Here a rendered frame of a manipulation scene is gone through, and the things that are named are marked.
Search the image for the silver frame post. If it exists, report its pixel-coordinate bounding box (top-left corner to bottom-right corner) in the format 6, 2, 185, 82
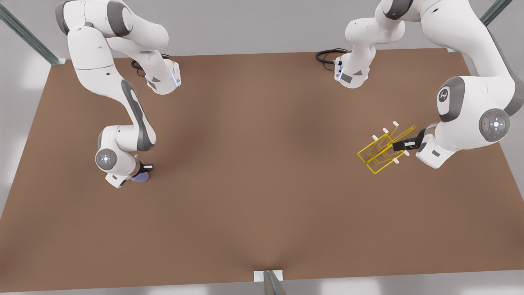
446, 0, 513, 54
0, 3, 67, 66
253, 270, 288, 295

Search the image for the yellow wire cup holder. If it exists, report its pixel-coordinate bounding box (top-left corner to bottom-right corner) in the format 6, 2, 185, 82
357, 121, 418, 175

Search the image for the black cable loop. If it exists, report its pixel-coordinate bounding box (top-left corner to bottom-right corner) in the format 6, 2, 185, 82
131, 54, 172, 77
316, 48, 349, 71

